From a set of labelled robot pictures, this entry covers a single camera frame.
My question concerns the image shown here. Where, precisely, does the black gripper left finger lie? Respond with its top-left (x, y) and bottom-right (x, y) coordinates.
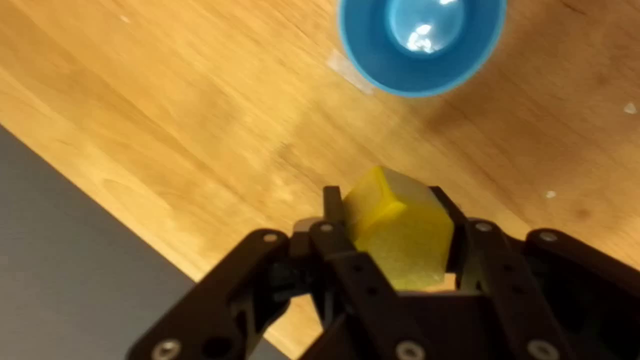
top-left (126, 185), bottom-right (430, 360)

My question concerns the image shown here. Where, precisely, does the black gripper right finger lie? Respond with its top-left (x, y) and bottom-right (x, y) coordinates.
top-left (430, 187), bottom-right (640, 360)

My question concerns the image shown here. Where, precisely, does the yellow block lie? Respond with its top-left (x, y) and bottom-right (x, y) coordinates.
top-left (341, 164), bottom-right (456, 295)

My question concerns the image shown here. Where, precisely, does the blue plastic cup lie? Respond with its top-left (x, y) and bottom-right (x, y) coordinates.
top-left (336, 0), bottom-right (510, 102)

